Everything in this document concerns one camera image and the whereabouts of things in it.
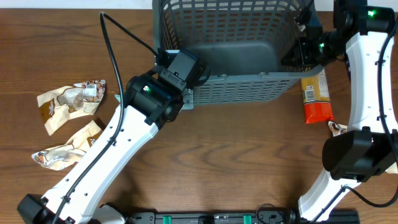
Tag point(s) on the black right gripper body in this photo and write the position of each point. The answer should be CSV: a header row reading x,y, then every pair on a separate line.
x,y
301,50

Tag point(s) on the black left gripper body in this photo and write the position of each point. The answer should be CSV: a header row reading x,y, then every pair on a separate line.
x,y
198,83

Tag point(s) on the orange spaghetti pasta package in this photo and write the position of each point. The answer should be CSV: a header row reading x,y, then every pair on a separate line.
x,y
316,99

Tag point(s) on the grey plastic laundry basket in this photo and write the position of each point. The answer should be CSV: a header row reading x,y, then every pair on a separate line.
x,y
242,42

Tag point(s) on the beige snack pouch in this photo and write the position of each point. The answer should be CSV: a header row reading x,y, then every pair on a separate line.
x,y
337,129
56,107
62,156

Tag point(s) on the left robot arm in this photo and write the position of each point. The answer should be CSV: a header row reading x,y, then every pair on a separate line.
x,y
150,100

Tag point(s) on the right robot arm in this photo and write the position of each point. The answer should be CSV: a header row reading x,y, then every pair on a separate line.
x,y
364,35

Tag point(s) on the teal snack wrapper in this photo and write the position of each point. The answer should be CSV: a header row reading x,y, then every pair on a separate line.
x,y
118,97

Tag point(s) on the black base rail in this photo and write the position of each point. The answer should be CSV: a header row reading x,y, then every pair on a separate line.
x,y
265,214

